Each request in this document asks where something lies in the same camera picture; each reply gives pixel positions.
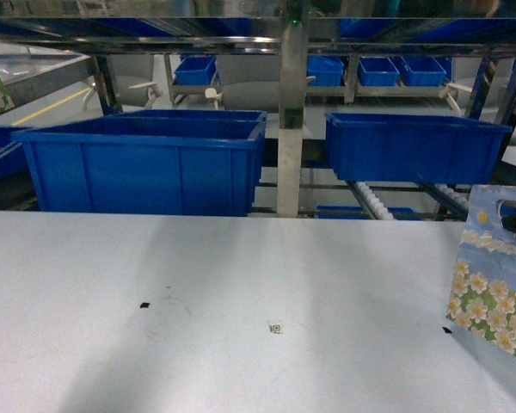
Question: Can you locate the blue crate behind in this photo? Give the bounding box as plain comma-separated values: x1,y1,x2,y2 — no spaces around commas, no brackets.
112,109,267,122

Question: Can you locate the QR code sticker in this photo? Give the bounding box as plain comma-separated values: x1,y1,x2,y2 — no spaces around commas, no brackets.
267,319,284,335

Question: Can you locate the blue crate on rollers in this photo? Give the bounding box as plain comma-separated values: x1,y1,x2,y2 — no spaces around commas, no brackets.
325,113,512,184

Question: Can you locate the large blue plastic crate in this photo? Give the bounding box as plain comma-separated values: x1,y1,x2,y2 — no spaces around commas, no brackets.
12,116,266,216

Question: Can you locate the steel rack frame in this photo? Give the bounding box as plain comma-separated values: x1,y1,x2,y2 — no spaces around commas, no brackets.
0,15,516,221

